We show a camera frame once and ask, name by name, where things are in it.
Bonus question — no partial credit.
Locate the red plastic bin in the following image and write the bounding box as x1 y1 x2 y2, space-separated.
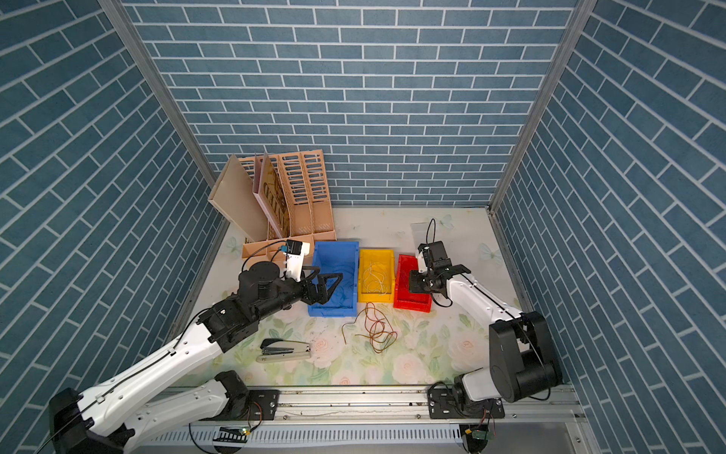
393 255 432 313

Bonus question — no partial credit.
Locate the white yellow cable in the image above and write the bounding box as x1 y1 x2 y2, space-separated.
362 263 392 293

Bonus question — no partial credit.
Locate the beige folder board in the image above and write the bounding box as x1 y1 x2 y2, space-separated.
208 155 268 241

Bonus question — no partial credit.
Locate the pink framed printed board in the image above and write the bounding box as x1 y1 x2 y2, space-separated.
253 154 290 238

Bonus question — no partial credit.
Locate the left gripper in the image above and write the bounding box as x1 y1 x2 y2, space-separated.
252 265 342 322

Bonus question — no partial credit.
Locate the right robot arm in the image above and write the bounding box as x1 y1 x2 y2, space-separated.
410 241 563 417

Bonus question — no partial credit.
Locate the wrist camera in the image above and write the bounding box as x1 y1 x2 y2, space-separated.
416 243 435 274
282 239 311 282

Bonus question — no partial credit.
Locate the aluminium mounting rail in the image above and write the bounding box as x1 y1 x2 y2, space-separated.
124 385 599 453

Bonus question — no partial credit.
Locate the black grey stapler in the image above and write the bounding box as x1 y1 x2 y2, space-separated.
256 338 311 363

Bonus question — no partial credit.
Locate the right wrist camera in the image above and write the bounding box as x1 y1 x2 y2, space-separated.
416 243 435 274

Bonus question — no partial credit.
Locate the small green circuit board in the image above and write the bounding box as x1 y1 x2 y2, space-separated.
464 429 489 444

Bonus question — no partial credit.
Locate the peach desk file organizer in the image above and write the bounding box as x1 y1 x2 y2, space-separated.
231 151 337 264

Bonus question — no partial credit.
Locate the yellow plastic bin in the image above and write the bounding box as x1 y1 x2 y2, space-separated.
357 249 396 304

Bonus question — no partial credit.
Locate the blue plastic bin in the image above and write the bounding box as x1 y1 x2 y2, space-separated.
306 240 361 318

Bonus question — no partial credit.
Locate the coloured cable pile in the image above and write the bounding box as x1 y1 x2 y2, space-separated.
339 302 399 356

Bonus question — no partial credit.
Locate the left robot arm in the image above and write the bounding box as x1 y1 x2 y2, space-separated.
48 262 343 453

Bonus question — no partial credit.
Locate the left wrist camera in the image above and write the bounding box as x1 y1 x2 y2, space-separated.
282 239 311 282

